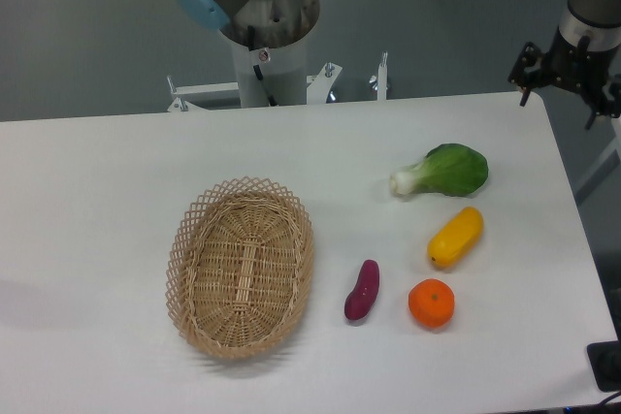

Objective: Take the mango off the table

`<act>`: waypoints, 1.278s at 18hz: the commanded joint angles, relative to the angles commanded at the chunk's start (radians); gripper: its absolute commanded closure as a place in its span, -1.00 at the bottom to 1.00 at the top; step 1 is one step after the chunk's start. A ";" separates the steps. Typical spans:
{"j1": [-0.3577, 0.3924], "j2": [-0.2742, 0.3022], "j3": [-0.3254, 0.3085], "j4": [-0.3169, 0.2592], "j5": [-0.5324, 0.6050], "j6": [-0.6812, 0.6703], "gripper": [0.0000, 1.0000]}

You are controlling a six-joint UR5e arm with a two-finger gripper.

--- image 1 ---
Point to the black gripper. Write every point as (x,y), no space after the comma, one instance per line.
(577,68)

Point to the yellow mango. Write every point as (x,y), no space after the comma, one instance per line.
(453,241)

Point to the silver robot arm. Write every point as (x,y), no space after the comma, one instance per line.
(598,19)

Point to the green bok choy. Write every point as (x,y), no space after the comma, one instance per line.
(450,169)

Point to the orange tangerine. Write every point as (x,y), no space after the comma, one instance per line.
(431,303)

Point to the black device at table edge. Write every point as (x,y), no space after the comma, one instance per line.
(604,358)

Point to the purple sweet potato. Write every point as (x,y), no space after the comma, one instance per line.
(362,297)

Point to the oval wicker basket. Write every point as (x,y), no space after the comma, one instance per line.
(240,268)

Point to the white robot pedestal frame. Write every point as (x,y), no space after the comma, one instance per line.
(269,41)

